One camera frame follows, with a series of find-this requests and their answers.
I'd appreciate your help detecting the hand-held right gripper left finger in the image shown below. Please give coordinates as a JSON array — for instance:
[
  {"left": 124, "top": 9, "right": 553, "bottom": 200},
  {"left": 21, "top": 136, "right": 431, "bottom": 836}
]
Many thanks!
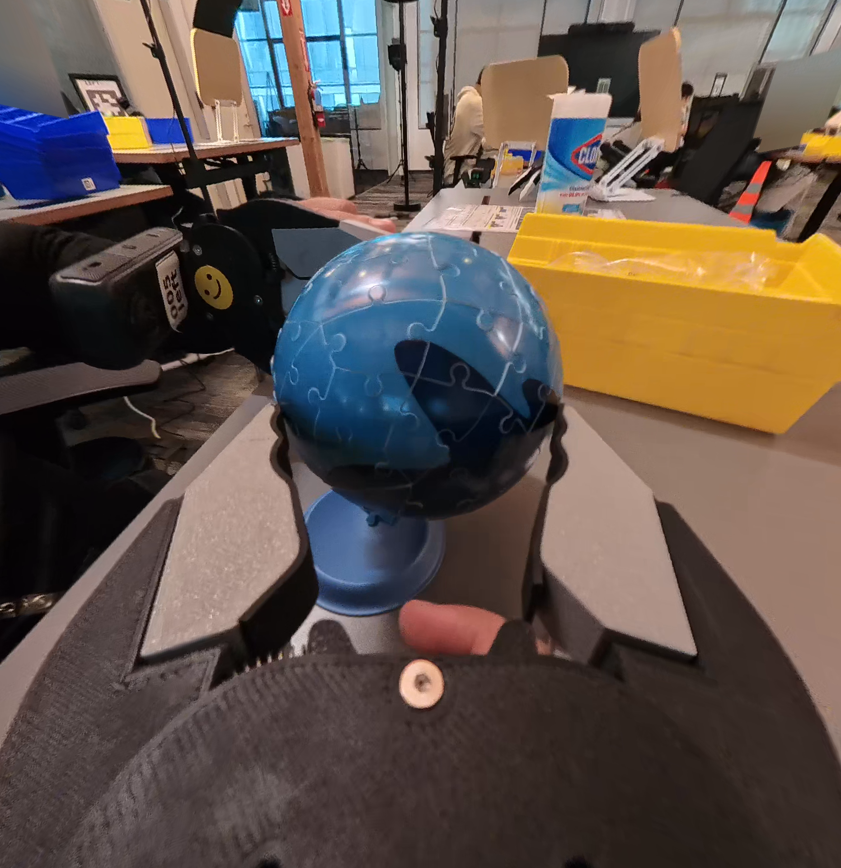
[{"left": 138, "top": 403, "right": 320, "bottom": 667}]

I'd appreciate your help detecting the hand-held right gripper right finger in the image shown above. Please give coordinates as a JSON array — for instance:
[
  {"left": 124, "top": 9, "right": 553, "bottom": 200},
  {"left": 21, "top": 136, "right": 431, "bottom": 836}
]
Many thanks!
[{"left": 521, "top": 406, "right": 699, "bottom": 664}]

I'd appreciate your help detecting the blue puzzle ball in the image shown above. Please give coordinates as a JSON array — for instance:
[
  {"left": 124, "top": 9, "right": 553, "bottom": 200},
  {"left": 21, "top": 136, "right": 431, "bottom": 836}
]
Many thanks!
[{"left": 271, "top": 231, "right": 565, "bottom": 521}]

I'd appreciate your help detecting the blue ball stand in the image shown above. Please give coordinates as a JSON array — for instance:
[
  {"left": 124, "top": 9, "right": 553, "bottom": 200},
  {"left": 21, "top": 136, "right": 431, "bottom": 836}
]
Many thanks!
[{"left": 303, "top": 489, "right": 447, "bottom": 617}]

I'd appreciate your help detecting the person's left forearm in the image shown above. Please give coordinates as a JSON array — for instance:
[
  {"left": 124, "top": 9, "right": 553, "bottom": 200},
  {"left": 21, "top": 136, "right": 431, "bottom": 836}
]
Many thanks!
[{"left": 0, "top": 216, "right": 119, "bottom": 357}]

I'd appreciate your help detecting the person's left hand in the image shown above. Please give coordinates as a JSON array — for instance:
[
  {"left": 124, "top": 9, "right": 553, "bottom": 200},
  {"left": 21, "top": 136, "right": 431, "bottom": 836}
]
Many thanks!
[{"left": 300, "top": 195, "right": 398, "bottom": 236}]

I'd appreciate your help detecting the person's right hand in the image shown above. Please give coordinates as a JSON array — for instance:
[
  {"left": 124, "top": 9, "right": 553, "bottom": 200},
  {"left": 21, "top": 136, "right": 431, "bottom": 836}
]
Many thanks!
[{"left": 399, "top": 599, "right": 553, "bottom": 657}]

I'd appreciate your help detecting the paper sheet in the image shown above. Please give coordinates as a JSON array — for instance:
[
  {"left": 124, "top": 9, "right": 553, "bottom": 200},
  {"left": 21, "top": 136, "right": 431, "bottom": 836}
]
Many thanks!
[{"left": 426, "top": 203, "right": 534, "bottom": 236}]

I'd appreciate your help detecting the grey office chair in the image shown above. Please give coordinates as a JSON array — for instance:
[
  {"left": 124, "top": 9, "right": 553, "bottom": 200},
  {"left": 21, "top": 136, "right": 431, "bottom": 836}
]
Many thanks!
[{"left": 0, "top": 358, "right": 165, "bottom": 476}]

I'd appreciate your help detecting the black tripod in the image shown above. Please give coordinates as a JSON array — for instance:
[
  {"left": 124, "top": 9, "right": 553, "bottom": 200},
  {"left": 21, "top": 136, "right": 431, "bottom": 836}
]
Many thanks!
[{"left": 385, "top": 0, "right": 426, "bottom": 212}]

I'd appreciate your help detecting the wooden desk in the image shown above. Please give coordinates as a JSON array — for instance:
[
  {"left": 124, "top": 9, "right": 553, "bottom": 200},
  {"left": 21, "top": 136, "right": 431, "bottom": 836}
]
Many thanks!
[{"left": 111, "top": 136, "right": 302, "bottom": 204}]

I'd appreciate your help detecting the small yellow bin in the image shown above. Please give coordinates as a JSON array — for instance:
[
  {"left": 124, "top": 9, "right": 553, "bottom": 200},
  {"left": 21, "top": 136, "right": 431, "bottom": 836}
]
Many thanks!
[{"left": 104, "top": 114, "right": 154, "bottom": 151}]

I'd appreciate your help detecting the stack of blue bins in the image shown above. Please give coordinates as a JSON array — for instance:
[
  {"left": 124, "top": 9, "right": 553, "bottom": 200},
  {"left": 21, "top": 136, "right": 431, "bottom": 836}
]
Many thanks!
[{"left": 0, "top": 102, "right": 123, "bottom": 204}]

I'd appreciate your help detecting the black light stand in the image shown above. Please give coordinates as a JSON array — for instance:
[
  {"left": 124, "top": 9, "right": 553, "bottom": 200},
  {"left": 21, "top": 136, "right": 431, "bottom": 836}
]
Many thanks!
[{"left": 138, "top": 0, "right": 245, "bottom": 225}]

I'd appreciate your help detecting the cardboard shield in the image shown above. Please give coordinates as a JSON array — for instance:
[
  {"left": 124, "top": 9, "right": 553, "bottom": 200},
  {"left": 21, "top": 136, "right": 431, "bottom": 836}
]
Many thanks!
[
  {"left": 480, "top": 55, "right": 571, "bottom": 148},
  {"left": 190, "top": 28, "right": 244, "bottom": 109},
  {"left": 638, "top": 26, "right": 685, "bottom": 154}
]

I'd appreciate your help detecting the framed printed tag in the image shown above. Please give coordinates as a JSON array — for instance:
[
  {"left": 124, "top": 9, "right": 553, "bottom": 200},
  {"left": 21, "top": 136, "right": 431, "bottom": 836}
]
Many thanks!
[{"left": 68, "top": 72, "right": 131, "bottom": 120}]

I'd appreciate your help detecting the white wipes canister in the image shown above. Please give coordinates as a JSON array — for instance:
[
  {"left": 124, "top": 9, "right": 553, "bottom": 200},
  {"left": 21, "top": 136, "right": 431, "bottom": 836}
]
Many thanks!
[{"left": 534, "top": 91, "right": 613, "bottom": 216}]

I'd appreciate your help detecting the yellow plastic bin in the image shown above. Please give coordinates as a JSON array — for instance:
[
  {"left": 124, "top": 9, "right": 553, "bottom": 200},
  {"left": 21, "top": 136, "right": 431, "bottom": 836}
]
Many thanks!
[{"left": 507, "top": 211, "right": 841, "bottom": 435}]

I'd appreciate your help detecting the white folding stand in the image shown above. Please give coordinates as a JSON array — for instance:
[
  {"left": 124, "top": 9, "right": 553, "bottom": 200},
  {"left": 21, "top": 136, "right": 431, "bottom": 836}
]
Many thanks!
[{"left": 588, "top": 135, "right": 667, "bottom": 203}]

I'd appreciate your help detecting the black monitor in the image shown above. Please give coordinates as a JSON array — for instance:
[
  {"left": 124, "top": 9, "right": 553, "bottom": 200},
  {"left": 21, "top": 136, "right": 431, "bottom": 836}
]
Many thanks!
[{"left": 537, "top": 22, "right": 660, "bottom": 118}]

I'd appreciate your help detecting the clear plastic bag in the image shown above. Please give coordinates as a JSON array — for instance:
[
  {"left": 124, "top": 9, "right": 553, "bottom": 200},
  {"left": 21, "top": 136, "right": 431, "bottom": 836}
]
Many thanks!
[{"left": 550, "top": 248, "right": 795, "bottom": 287}]

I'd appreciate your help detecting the orange cone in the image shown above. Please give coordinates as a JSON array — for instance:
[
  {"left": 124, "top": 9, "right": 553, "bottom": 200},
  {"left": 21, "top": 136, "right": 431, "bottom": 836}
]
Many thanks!
[{"left": 728, "top": 160, "right": 774, "bottom": 225}]

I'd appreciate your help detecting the white cable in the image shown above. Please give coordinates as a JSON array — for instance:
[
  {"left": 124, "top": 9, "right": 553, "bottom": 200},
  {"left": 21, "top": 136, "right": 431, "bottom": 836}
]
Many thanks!
[{"left": 122, "top": 395, "right": 165, "bottom": 439}]

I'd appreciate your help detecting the wooden post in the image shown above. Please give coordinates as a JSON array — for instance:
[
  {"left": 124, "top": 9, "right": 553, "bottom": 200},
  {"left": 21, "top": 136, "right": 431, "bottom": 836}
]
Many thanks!
[{"left": 277, "top": 0, "right": 331, "bottom": 199}]

